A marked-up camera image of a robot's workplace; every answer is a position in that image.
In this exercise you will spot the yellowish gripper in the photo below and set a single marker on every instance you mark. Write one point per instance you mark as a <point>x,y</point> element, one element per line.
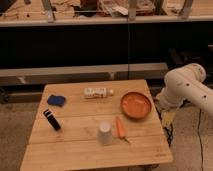
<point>167,118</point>

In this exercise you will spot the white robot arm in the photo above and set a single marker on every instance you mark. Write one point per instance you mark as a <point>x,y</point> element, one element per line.
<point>184,83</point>

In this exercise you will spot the blue cloth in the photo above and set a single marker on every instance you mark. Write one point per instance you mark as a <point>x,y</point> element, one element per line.
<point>56,100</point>

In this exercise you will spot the white ceramic cup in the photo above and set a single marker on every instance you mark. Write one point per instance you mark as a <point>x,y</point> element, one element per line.
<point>104,134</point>

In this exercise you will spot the black eraser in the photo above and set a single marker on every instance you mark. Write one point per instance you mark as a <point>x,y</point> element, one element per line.
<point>51,119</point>

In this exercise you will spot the orange carrot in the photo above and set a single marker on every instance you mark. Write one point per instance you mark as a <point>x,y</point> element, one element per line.
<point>120,129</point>

